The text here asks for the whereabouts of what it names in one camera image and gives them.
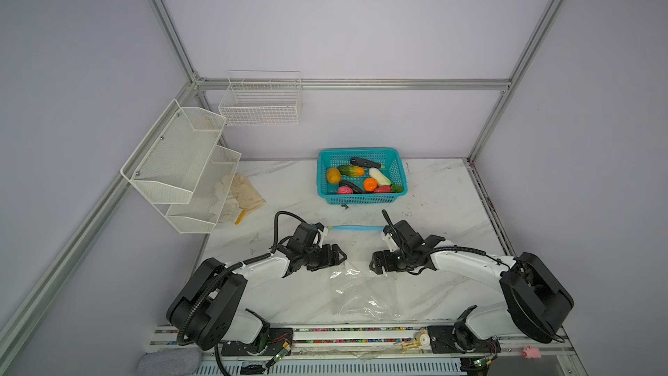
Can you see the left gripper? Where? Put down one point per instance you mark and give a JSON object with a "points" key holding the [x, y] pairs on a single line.
{"points": [[333, 260]]}

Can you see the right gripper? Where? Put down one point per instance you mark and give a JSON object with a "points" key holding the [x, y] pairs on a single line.
{"points": [[383, 255]]}

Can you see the clear zip top bag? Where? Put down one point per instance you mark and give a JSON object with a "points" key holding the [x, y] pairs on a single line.
{"points": [[359, 294]]}

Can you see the white radish toy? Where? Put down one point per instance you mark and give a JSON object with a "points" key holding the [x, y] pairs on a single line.
{"points": [[379, 177]]}

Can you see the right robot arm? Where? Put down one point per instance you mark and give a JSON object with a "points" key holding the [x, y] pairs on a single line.
{"points": [[534, 302]]}

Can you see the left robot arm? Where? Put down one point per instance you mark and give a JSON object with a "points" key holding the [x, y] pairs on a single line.
{"points": [[208, 309]]}

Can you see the pink dragonfruit toy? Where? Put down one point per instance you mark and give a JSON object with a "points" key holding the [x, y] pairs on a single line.
{"points": [[345, 190]]}

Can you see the red strawberry toy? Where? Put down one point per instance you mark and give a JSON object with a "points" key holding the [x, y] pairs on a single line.
{"points": [[383, 189]]}

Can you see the green vegetable toy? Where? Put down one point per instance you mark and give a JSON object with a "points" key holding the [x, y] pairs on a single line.
{"points": [[395, 188]]}

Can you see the dark eggplant toy lower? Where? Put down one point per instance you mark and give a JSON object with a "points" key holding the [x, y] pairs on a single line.
{"points": [[356, 189]]}

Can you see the orange persimmon toy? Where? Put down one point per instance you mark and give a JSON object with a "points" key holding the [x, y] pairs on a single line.
{"points": [[370, 185]]}

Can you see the teal plastic basket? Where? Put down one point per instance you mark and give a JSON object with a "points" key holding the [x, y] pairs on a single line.
{"points": [[393, 169]]}

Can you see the yellow lemon toy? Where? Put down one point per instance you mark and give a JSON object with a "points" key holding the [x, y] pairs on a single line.
{"points": [[333, 176]]}

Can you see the green yellow cucumber toy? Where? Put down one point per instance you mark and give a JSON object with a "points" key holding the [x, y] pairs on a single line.
{"points": [[351, 171]]}

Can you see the yellow wooden toy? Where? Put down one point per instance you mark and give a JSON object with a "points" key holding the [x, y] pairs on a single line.
{"points": [[420, 341]]}

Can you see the beige cloth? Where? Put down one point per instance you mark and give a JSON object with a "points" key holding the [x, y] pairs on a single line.
{"points": [[242, 200]]}

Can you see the pink pig figure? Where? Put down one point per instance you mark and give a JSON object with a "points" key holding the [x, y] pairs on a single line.
{"points": [[531, 353]]}

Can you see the white mesh two-tier shelf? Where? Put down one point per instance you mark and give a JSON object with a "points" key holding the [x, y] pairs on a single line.
{"points": [[183, 170]]}

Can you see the grey cloth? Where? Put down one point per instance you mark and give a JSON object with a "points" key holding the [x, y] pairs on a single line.
{"points": [[175, 362]]}

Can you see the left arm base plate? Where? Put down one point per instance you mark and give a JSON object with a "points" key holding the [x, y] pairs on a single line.
{"points": [[268, 343]]}

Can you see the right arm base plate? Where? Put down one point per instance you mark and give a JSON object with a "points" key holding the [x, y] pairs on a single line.
{"points": [[459, 339]]}

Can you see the white wire basket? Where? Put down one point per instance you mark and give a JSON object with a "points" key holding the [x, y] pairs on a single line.
{"points": [[262, 98]]}

